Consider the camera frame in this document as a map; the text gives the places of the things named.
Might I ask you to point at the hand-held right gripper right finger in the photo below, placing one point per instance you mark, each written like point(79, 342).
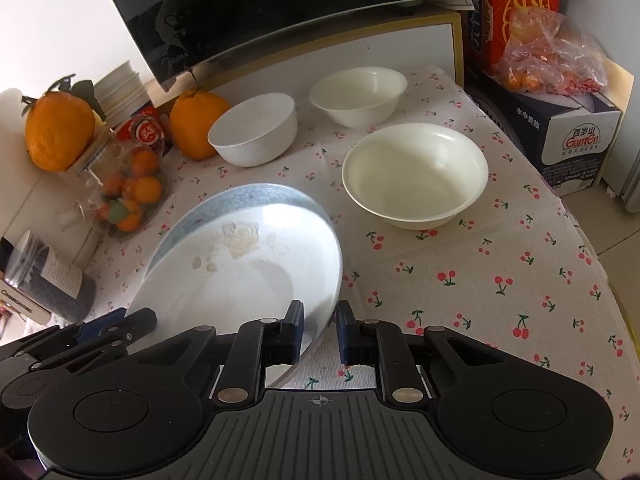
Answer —
point(342, 332)

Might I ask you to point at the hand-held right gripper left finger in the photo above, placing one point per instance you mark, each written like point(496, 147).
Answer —
point(299, 330)

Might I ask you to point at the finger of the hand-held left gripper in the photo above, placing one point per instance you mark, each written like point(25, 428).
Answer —
point(142, 322)
point(102, 324)

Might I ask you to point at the white rose print plate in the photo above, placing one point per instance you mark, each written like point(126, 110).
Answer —
point(240, 270)

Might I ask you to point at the blue patterned plate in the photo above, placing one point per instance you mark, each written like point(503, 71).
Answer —
point(260, 192)

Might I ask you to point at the cream bowl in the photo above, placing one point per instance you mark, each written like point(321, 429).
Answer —
point(357, 100)
point(415, 180)

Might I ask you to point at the white bowl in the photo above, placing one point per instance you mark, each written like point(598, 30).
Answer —
point(252, 135)

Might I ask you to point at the clear jar with dark contents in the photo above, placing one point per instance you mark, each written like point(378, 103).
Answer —
point(65, 290)

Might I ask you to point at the cherry print tablecloth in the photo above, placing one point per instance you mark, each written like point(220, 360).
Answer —
point(450, 280)

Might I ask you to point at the glass jar of tangerines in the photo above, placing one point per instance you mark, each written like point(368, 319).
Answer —
point(130, 190)

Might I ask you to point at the large orange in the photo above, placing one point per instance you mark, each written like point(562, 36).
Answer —
point(195, 125)
point(60, 130)

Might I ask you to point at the stack of paper cups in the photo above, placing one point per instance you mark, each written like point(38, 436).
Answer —
point(122, 90)

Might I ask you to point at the black and white cardboard box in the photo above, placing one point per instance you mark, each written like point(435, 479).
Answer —
point(575, 145)

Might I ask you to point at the black microwave oven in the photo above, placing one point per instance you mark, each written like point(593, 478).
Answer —
point(250, 0)

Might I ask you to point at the white refrigerator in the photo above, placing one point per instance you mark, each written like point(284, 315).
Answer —
point(630, 160)

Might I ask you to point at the plastic bag of oranges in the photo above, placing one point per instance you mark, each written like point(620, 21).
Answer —
point(545, 55)

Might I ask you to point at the red cardboard box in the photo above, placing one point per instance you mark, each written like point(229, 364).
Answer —
point(520, 10)

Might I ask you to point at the beige cardboard sheet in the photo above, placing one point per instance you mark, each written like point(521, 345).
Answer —
point(617, 85)

